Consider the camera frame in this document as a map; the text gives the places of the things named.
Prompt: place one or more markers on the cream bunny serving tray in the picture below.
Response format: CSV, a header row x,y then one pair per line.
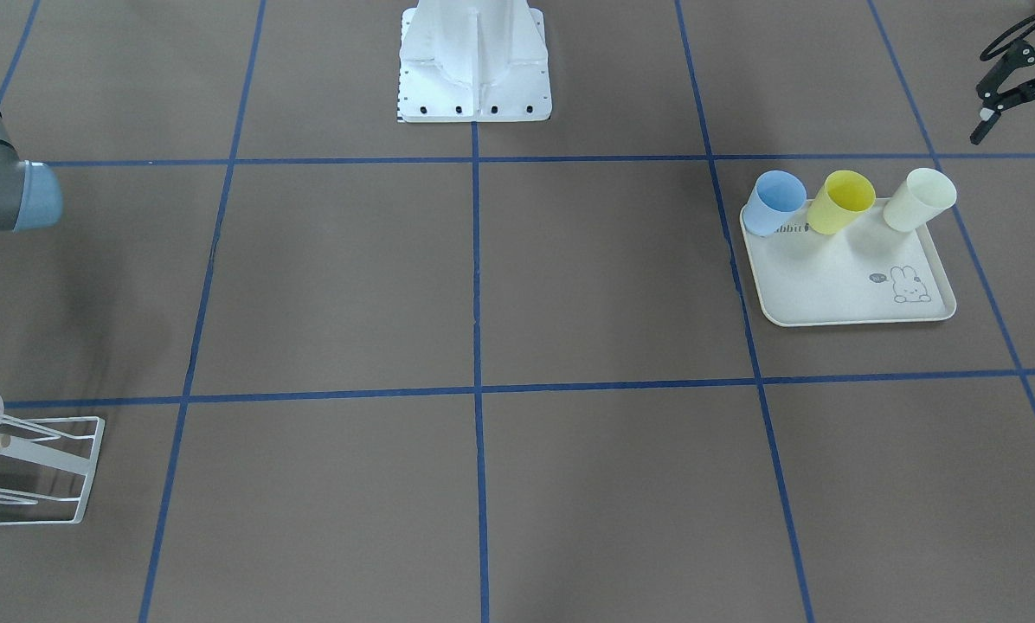
x,y
866,274

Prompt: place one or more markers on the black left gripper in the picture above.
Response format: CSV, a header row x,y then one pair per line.
x,y
1020,81

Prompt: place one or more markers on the cream plastic cup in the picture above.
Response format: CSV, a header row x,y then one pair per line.
x,y
924,194

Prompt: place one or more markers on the yellow plastic cup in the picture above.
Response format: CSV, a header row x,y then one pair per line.
x,y
843,198

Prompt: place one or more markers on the white wire cup rack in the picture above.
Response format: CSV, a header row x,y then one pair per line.
x,y
48,469

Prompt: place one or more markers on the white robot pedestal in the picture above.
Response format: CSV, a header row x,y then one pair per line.
x,y
473,61

